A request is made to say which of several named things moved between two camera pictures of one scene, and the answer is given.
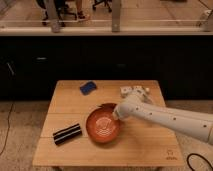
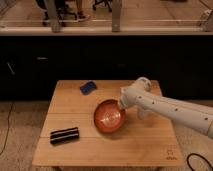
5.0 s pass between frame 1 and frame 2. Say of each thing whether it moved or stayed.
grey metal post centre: stayed
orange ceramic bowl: moved
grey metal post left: stayed
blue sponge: stayed
